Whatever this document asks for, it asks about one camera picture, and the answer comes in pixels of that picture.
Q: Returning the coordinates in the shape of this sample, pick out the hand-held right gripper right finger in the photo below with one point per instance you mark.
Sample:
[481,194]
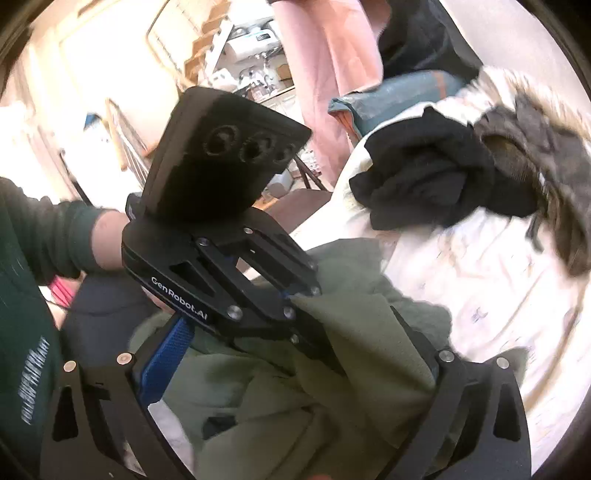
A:
[466,406]

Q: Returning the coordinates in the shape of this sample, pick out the wooden staircase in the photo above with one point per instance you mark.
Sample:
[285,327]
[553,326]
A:
[203,41]

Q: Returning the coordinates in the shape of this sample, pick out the teal bedding with orange stripe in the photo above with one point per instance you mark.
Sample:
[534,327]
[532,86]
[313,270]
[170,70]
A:
[392,97]

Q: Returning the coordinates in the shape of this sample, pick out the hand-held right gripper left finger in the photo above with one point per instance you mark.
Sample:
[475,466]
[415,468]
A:
[166,355]

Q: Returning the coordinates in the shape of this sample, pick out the brown folding chair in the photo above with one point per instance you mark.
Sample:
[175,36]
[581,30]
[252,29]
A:
[300,203]

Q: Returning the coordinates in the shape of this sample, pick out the camouflage garment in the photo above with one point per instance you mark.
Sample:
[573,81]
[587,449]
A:
[549,161]

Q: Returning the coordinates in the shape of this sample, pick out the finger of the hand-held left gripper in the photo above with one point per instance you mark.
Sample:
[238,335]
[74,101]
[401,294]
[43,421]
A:
[263,314]
[286,258]

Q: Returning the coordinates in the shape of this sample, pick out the olive green pants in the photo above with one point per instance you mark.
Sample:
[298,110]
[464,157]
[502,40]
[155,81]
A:
[323,369]

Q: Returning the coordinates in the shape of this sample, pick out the pink curtain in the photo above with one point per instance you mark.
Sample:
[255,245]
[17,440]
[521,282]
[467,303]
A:
[328,69]

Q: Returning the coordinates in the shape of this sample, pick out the wooden frame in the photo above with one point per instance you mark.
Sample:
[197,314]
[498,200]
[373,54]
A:
[127,138]

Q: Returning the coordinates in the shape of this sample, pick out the black garment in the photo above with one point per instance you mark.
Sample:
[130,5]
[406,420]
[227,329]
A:
[429,175]

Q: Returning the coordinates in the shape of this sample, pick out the white water heater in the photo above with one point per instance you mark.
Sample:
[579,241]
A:
[251,46]

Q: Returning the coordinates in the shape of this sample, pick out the person's left forearm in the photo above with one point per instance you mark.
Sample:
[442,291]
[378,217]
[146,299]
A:
[55,230]

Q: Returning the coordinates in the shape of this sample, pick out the bear print duvet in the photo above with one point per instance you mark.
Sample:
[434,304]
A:
[485,286]

